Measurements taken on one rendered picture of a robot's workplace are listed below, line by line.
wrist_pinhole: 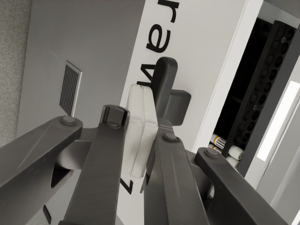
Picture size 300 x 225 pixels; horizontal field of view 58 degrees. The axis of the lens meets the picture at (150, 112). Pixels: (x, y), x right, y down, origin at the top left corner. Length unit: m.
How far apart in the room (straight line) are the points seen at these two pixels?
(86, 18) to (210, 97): 0.45
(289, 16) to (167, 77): 0.29
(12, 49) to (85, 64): 0.53
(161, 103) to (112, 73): 0.31
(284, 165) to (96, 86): 0.38
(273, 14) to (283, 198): 0.23
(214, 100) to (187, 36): 0.06
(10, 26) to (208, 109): 0.94
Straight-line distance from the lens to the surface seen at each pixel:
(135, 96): 0.16
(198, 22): 0.22
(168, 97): 0.19
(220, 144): 0.32
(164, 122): 0.15
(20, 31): 1.09
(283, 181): 0.29
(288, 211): 0.29
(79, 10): 0.65
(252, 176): 0.30
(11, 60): 1.10
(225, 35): 0.20
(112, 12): 0.52
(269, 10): 0.40
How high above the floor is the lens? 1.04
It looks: 45 degrees down
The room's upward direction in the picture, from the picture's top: 126 degrees clockwise
